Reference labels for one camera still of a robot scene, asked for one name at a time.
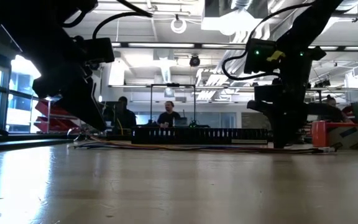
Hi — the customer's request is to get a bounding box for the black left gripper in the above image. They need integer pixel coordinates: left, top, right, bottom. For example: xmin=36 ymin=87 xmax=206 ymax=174
xmin=32 ymin=58 xmax=108 ymax=132

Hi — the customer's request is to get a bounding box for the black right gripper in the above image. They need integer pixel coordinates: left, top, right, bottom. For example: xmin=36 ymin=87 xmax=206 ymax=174
xmin=246 ymin=46 xmax=327 ymax=149

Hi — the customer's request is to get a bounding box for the black slotted cable duct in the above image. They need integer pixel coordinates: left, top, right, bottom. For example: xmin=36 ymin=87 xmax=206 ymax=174
xmin=131 ymin=126 xmax=269 ymax=146

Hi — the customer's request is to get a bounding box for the red storage bin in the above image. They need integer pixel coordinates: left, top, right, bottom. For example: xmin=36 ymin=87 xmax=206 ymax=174
xmin=33 ymin=116 xmax=80 ymax=134
xmin=35 ymin=100 xmax=74 ymax=118

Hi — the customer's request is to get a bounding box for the orange tape dispenser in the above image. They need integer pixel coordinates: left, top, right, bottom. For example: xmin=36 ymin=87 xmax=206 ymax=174
xmin=311 ymin=120 xmax=358 ymax=151

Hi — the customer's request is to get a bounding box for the person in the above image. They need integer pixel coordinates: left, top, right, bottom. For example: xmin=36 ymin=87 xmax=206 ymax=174
xmin=112 ymin=96 xmax=137 ymax=130
xmin=324 ymin=94 xmax=354 ymax=124
xmin=157 ymin=100 xmax=181 ymax=128

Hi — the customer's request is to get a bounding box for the long ceiling light bar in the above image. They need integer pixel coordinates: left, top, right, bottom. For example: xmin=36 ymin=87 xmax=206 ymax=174
xmin=110 ymin=42 xmax=358 ymax=52

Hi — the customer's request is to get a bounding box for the white ventilation unit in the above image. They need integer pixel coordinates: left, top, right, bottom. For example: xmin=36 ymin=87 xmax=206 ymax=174
xmin=201 ymin=0 xmax=270 ymax=37

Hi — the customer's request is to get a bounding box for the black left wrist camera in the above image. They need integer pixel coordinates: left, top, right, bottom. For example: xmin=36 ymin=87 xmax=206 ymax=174
xmin=84 ymin=37 xmax=115 ymax=64

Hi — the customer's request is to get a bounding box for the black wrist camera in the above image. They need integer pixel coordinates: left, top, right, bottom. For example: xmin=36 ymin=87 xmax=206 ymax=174
xmin=84 ymin=37 xmax=115 ymax=64
xmin=244 ymin=39 xmax=278 ymax=75

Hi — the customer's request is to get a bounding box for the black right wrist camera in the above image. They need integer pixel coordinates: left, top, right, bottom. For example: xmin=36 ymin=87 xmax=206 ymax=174
xmin=244 ymin=39 xmax=278 ymax=75

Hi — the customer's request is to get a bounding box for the white coiled ceiling cable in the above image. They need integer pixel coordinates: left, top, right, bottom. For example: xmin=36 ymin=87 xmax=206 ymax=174
xmin=170 ymin=17 xmax=188 ymax=35

